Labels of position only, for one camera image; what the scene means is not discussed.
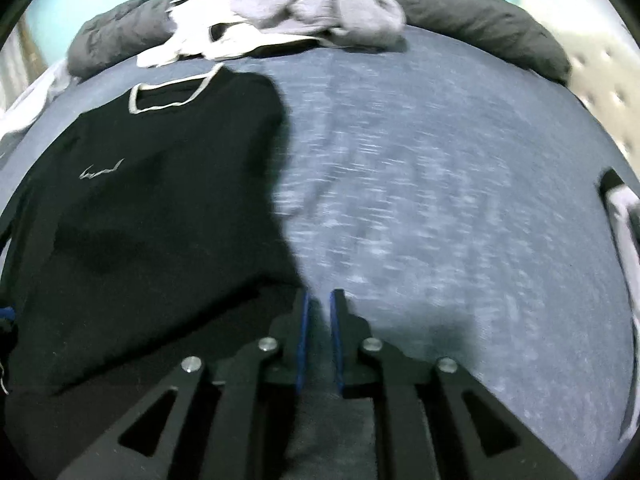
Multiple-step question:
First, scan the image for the cream tufted headboard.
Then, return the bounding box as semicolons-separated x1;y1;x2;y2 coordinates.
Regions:
520;0;640;176

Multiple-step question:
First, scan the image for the dark grey duvet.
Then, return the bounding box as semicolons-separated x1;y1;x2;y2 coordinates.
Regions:
66;0;573;86

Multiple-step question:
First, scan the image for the white cloth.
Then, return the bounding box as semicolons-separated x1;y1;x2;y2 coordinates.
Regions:
0;57;76;148

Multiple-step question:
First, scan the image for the grey crumpled garment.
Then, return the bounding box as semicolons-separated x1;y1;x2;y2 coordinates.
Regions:
227;0;407;51

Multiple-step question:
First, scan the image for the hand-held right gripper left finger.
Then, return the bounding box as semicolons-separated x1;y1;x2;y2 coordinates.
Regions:
57;290;314;480

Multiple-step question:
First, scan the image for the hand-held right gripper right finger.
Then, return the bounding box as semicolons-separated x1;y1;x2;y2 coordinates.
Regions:
329;289;581;480

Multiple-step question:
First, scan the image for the white folded garment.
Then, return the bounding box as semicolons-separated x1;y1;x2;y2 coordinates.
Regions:
597;167;640;446

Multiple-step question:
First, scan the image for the white crumpled garment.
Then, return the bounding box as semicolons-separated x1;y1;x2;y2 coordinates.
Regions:
136;0;326;68

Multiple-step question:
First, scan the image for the bed with blue sheet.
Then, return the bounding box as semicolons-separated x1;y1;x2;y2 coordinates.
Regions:
0;25;640;480

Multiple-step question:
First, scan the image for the black shirt with white collar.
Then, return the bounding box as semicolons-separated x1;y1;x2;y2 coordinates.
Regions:
0;64;313;396

